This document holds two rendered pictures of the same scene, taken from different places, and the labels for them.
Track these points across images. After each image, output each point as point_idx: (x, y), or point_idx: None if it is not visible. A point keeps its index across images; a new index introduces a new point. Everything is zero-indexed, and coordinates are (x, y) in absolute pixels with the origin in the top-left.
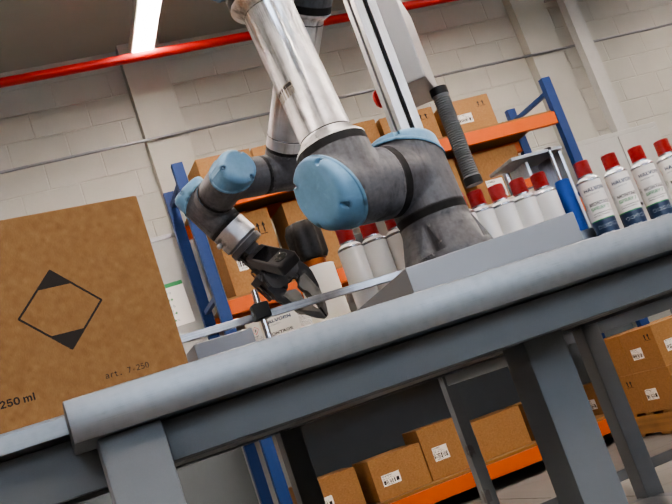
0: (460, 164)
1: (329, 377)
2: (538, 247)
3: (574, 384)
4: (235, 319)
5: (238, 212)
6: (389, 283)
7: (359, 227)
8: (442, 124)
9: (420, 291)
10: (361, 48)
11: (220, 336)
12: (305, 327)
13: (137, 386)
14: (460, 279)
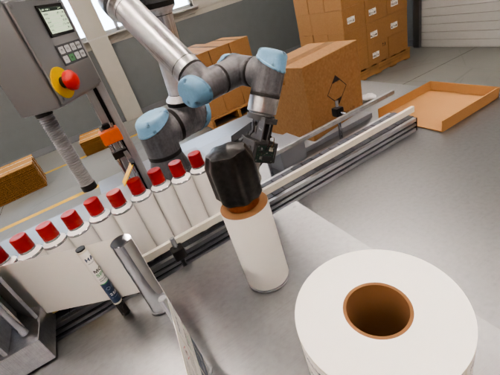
0: (86, 169)
1: None
2: None
3: None
4: (283, 146)
5: (250, 91)
6: (202, 152)
7: (181, 163)
8: (65, 137)
9: (202, 135)
10: (79, 37)
11: (276, 138)
12: (224, 124)
13: None
14: (193, 138)
